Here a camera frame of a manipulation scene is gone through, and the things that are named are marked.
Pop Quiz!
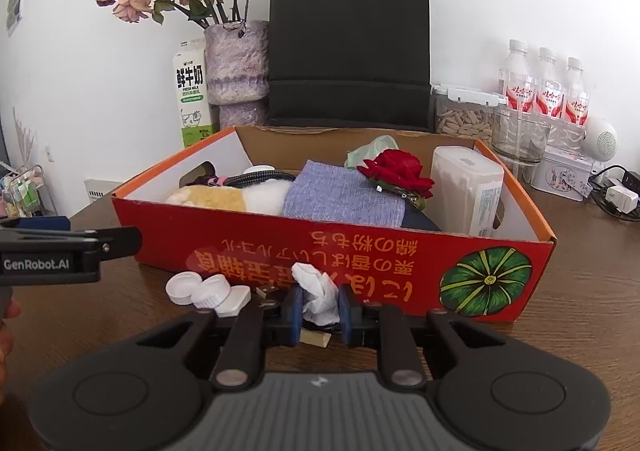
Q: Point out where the clear glass jar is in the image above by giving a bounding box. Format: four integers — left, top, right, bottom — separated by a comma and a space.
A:
492, 108, 551, 182

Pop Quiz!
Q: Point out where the white charger with black cable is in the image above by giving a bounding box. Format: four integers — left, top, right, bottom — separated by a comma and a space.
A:
590, 166, 640, 222

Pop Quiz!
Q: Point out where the blue knitted cloth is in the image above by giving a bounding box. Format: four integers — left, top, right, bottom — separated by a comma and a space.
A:
281, 160, 406, 229

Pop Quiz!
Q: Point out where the pale dried grass sprig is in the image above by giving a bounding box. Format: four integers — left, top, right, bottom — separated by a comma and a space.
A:
12, 106, 38, 172

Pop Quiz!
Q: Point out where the black charging cable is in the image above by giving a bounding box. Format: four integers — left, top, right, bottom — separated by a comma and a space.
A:
192, 168, 301, 188

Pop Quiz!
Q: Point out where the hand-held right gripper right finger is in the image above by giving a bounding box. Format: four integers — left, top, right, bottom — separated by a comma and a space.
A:
338, 287, 506, 393

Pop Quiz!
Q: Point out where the clear water bottle red label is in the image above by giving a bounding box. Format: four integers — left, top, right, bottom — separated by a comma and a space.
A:
532, 47, 563, 119
562, 57, 590, 124
497, 38, 536, 112

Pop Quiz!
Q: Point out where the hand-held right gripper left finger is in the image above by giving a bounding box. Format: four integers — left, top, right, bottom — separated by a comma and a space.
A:
135, 287, 305, 393

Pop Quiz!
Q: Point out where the small wire rack with items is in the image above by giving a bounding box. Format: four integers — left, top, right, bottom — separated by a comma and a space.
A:
0, 164, 56, 218

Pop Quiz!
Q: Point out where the white and green milk carton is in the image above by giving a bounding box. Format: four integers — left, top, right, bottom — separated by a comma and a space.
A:
172, 38, 216, 149

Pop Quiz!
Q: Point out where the wall poster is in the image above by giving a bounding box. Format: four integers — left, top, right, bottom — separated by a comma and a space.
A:
6, 0, 26, 37

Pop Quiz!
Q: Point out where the pale green plastic bag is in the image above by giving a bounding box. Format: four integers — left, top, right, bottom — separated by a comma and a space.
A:
345, 135, 400, 168

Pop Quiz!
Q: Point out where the white round speaker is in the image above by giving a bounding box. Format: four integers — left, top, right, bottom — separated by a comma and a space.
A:
585, 117, 618, 162

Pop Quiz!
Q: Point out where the white printed tin box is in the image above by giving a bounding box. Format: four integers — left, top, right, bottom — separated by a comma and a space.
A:
530, 146, 598, 202

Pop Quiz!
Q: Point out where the person's left hand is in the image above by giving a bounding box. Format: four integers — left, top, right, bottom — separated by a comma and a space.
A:
0, 302, 22, 407

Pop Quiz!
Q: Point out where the white and orange plush toy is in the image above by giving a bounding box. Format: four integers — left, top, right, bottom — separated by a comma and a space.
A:
165, 178, 296, 217

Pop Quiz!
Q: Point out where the dark blue cloth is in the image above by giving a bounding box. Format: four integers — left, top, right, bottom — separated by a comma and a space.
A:
402, 208, 441, 232

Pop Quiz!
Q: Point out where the black paper bag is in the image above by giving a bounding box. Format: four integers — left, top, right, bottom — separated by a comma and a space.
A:
267, 0, 433, 132

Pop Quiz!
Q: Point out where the purple speckled vase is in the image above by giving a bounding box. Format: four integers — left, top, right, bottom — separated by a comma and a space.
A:
204, 20, 271, 129

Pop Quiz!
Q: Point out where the red artificial rose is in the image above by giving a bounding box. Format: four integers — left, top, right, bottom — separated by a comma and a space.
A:
356, 148, 435, 209

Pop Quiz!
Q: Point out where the white plastic canister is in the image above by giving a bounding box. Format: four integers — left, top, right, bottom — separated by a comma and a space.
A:
430, 146, 505, 238

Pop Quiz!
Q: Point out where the clear seed storage container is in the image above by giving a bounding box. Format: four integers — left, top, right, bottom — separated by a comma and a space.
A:
431, 84, 506, 141

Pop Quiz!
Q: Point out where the white tissue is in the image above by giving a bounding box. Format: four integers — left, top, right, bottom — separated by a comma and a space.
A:
291, 262, 342, 327

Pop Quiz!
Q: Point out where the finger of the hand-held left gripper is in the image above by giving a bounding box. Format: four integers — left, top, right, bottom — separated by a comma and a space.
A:
70, 227, 142, 262
0, 216, 71, 232

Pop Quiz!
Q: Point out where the orange cardboard box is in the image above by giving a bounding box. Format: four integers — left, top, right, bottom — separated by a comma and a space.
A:
111, 125, 557, 324

